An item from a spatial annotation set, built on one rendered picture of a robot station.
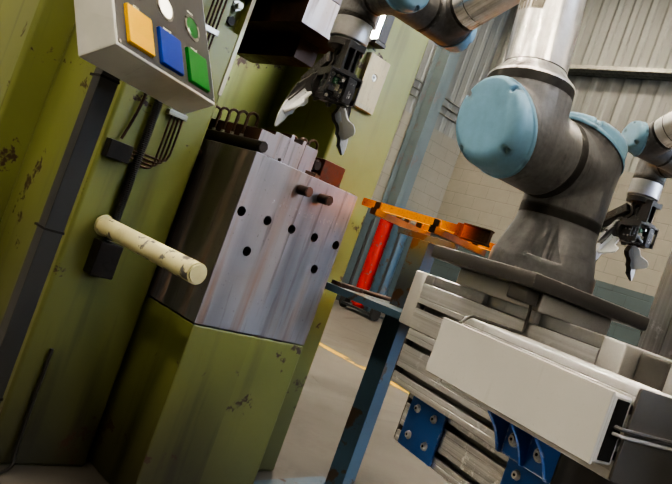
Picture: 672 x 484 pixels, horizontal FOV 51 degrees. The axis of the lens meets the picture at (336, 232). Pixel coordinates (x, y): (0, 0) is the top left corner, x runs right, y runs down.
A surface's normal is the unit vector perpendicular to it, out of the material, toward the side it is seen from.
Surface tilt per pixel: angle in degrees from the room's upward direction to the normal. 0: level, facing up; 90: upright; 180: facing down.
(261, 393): 90
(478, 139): 96
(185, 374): 90
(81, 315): 90
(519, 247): 72
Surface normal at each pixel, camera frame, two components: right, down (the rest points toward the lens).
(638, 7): -0.69, -0.26
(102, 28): -0.33, -0.14
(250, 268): 0.66, 0.22
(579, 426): -0.83, -0.31
